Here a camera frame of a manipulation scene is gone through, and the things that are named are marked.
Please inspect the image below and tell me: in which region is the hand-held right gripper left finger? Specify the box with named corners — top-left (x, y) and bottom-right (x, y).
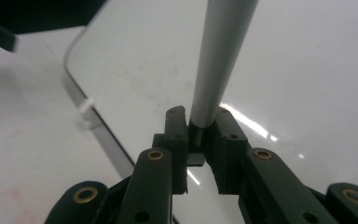
top-left (151, 105), bottom-right (189, 195)

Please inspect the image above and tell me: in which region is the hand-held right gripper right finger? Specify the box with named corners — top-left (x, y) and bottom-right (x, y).
top-left (210, 106), bottom-right (254, 196)

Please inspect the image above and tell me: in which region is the white whiteboard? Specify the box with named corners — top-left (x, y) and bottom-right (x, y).
top-left (62, 0), bottom-right (358, 224)

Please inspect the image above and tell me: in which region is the white whiteboard support clip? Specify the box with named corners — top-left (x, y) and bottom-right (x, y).
top-left (78, 97), bottom-right (103, 131)

